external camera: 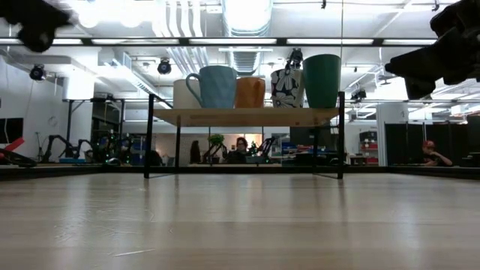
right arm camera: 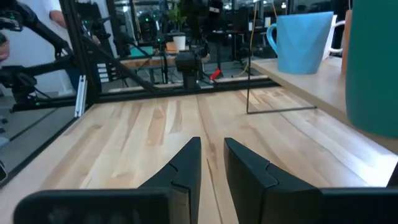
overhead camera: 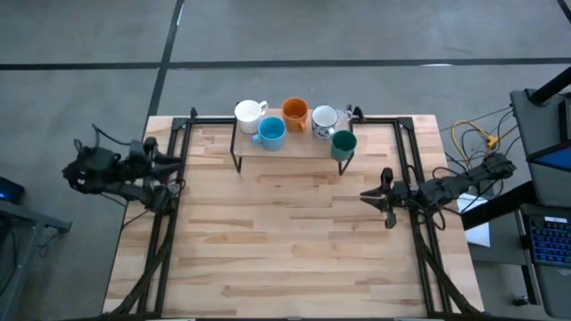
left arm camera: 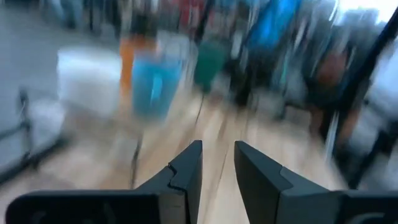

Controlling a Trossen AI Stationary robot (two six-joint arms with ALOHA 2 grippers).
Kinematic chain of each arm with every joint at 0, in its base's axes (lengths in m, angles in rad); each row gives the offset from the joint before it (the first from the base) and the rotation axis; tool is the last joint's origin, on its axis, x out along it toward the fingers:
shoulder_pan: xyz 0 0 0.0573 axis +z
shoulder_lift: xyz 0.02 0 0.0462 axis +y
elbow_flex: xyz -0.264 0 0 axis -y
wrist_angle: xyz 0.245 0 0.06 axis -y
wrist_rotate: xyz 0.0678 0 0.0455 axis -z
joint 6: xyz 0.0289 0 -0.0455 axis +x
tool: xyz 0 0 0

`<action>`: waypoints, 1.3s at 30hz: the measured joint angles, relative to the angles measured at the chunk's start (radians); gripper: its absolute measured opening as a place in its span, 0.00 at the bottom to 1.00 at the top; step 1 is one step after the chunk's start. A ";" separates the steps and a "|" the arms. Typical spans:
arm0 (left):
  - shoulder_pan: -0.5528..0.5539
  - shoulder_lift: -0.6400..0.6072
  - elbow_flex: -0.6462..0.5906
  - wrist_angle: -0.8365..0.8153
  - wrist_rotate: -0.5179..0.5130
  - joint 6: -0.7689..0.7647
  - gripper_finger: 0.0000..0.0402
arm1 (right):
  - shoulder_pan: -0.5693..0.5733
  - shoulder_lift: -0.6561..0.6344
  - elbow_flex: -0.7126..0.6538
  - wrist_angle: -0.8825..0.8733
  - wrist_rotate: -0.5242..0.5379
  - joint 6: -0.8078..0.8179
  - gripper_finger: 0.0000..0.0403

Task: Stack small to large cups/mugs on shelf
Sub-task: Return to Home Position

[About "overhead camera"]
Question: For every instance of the black caster wheel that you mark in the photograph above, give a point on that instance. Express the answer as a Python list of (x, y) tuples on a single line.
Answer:
[(520, 301)]

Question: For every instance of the grey metal stand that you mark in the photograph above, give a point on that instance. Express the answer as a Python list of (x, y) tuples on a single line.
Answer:
[(27, 214)]

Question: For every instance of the white paper sheet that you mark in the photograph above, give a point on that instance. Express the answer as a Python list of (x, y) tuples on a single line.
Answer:
[(479, 234)]

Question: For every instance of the black diagonal beam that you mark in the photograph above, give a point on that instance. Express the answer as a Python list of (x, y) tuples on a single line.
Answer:
[(495, 207)]

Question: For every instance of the clear glass cup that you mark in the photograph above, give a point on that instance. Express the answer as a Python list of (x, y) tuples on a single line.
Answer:
[(344, 118)]

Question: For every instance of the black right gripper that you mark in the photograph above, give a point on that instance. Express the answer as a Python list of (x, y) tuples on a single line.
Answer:
[(401, 196)]

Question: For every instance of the black device with blue light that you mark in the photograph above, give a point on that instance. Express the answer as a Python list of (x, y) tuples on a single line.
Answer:
[(11, 191)]

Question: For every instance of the wooden shelf with black legs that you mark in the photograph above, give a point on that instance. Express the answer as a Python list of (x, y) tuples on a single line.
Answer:
[(303, 151)]

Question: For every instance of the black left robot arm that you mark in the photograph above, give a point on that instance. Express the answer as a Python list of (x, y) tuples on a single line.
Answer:
[(93, 171)]

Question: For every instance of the green cup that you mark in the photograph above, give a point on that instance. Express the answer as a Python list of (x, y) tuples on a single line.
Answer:
[(343, 142)]

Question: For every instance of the grey equipment cart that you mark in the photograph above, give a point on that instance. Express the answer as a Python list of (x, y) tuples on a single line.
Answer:
[(531, 125)]

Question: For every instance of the backlit keyboard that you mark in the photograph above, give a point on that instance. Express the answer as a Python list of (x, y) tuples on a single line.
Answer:
[(551, 241)]

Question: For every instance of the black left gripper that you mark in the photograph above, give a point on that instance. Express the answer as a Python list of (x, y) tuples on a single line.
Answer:
[(143, 160)]

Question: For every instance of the orange mug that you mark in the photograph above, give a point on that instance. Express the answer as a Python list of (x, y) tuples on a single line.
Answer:
[(295, 111)]

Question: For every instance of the grey desk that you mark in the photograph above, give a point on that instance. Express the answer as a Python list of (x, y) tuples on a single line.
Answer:
[(553, 290)]

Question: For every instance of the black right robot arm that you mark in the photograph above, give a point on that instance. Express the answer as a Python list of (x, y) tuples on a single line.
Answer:
[(482, 171)]

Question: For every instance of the black pole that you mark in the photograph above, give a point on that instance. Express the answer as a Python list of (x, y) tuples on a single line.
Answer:
[(553, 84)]

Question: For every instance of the black metal table frame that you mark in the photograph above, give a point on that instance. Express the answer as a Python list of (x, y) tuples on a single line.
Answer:
[(209, 120)]

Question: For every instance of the blue patterned white mug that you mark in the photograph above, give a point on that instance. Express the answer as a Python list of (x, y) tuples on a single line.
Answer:
[(324, 117)]

